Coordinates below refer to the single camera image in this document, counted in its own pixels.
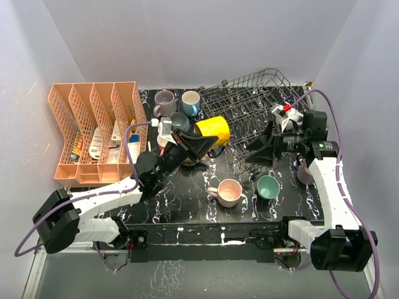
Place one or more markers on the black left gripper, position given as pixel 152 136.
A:
pixel 192 146

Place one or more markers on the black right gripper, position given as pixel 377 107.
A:
pixel 264 156

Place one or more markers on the yellow mug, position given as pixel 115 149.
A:
pixel 215 126

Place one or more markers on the green teal mug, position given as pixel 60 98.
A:
pixel 268 187

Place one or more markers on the lavender textured mug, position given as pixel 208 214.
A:
pixel 304 175

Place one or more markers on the peach pink mug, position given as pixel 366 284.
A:
pixel 227 193

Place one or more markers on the white speckled ceramic mug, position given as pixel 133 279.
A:
pixel 290 118

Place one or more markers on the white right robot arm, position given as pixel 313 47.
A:
pixel 343 244

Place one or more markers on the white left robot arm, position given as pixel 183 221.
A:
pixel 66 218

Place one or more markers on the tan glazed round mug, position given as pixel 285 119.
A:
pixel 190 162

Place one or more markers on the grey mug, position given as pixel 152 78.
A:
pixel 180 121

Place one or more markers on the pink mug white interior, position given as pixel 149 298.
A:
pixel 162 142

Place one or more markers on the blue mug white interior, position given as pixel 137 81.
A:
pixel 191 103

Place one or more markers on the lilac mug at back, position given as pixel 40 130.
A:
pixel 165 104

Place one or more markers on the orange plastic file organizer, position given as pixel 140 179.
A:
pixel 90 116

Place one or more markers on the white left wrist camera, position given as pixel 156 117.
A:
pixel 164 127

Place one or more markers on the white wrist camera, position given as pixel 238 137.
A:
pixel 278 112
pixel 164 127

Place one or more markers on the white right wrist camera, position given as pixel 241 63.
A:
pixel 278 112

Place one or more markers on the grey wire dish rack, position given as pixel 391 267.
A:
pixel 246 104

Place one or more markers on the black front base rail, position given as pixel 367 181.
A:
pixel 259 241

